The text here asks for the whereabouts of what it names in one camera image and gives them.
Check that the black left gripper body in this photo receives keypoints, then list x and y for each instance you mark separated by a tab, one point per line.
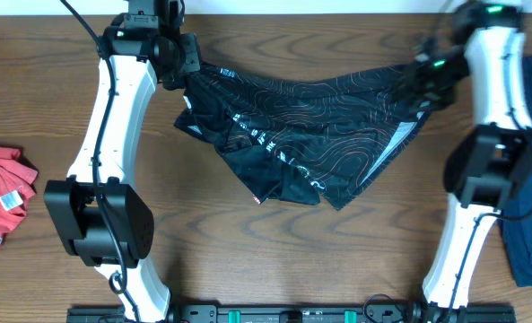
180	59

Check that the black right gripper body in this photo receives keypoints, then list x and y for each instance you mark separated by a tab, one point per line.
433	85

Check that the black patterned shirt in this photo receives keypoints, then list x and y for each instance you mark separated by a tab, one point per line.
301	142

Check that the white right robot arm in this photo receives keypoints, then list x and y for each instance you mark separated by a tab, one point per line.
489	167

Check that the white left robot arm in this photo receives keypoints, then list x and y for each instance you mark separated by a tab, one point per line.
97	213

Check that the red crumpled shirt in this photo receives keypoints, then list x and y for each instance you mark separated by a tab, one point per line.
16	189

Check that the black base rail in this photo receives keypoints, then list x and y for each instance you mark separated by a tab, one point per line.
380	311

